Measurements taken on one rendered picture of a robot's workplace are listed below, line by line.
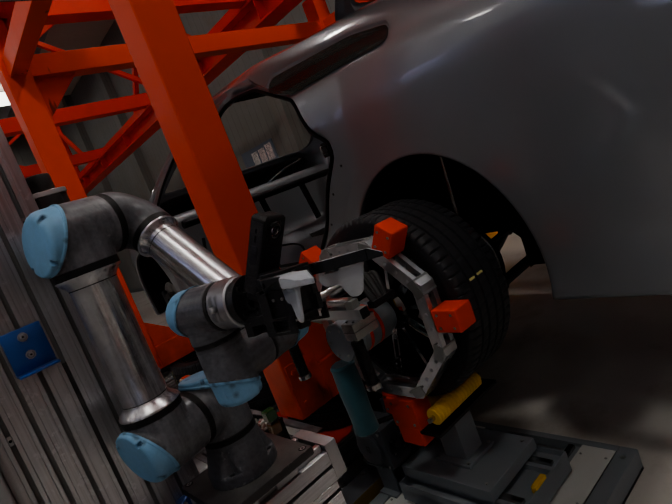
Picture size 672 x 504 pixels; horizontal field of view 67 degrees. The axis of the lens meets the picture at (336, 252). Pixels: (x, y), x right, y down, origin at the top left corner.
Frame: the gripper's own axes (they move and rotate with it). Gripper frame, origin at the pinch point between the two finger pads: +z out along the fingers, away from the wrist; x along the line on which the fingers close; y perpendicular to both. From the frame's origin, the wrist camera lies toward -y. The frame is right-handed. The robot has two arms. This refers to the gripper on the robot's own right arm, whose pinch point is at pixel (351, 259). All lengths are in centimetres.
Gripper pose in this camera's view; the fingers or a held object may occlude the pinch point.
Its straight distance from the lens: 60.8
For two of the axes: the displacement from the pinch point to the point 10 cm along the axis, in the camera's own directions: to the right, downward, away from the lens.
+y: 2.8, 9.6, 0.3
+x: -5.7, 1.9, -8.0
